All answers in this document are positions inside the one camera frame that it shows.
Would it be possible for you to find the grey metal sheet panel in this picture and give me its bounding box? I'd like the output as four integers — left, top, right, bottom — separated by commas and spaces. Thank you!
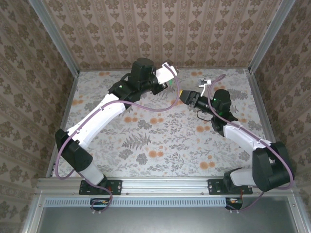
36, 205, 301, 233

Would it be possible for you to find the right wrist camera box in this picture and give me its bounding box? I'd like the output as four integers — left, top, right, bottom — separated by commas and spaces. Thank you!
198, 77, 212, 97

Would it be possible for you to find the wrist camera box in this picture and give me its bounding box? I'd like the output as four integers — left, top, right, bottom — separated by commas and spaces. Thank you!
198, 77, 212, 97
155, 62, 180, 86

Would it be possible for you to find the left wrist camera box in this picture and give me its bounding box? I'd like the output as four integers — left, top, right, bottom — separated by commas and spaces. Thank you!
155, 62, 180, 86

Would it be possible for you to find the thin black right gripper cable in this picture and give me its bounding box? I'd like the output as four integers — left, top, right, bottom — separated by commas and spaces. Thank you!
197, 109, 212, 121

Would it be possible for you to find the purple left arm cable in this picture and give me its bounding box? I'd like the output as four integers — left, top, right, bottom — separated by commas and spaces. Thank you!
55, 63, 181, 214

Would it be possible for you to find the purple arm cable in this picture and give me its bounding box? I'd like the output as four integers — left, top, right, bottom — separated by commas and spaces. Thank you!
208, 74, 295, 212
55, 63, 181, 214

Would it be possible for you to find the aluminium table side rail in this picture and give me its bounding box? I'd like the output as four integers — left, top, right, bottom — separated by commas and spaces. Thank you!
46, 71, 80, 178
245, 69, 288, 177

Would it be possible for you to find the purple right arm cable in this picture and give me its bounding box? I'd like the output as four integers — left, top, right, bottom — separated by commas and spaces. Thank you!
208, 74, 295, 212

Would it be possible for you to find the aluminium frame post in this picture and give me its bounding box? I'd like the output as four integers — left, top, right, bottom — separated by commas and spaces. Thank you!
28, 0, 81, 75
249, 0, 296, 73

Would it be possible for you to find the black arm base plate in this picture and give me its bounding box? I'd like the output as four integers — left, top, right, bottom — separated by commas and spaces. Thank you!
207, 179, 253, 196
79, 179, 122, 196

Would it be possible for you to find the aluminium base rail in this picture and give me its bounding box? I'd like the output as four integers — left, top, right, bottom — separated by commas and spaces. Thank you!
36, 176, 296, 196

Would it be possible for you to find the black cable outlet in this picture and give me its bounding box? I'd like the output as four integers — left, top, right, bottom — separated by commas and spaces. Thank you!
225, 197, 243, 211
89, 198, 110, 211

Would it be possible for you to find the grey slotted cable duct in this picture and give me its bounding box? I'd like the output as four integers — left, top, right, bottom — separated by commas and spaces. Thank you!
45, 197, 230, 208

